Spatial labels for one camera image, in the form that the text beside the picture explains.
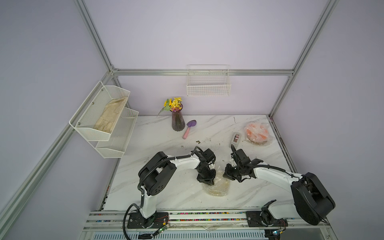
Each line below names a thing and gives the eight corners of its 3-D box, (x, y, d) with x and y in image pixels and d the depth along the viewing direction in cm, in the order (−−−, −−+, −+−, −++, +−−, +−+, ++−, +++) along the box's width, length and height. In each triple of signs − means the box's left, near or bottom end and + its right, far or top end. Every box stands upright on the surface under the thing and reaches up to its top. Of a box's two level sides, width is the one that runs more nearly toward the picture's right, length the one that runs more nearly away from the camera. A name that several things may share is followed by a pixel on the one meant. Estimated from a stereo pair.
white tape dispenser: (228, 146, 104) (229, 142, 100) (232, 135, 110) (233, 131, 107) (237, 149, 103) (238, 145, 99) (240, 137, 109) (242, 133, 105)
